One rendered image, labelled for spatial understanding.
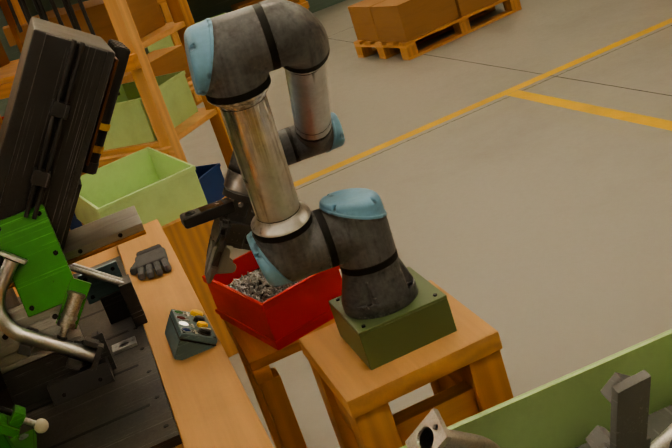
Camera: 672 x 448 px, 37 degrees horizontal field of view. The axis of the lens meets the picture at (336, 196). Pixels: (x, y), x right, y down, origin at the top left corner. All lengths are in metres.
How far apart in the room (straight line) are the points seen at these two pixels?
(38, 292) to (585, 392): 1.16
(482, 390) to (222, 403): 0.50
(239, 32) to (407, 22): 6.35
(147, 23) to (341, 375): 3.26
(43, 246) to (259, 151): 0.62
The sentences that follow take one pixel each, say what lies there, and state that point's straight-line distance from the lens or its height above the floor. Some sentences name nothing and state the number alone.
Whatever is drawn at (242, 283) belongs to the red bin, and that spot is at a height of 0.88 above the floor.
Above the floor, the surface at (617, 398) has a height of 1.14.
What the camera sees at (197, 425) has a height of 0.90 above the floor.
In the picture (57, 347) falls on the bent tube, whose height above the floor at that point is 1.01.
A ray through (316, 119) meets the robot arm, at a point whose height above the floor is 1.30.
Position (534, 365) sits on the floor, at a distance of 3.42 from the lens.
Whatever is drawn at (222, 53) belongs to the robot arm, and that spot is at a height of 1.52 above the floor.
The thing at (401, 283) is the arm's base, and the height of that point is 0.97.
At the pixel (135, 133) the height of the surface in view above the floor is 0.78.
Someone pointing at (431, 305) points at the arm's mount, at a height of 0.92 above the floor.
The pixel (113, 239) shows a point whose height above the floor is 1.12.
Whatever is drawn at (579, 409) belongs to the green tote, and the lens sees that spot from 1.56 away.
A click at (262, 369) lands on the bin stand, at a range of 2.23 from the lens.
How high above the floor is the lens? 1.78
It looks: 19 degrees down
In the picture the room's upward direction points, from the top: 18 degrees counter-clockwise
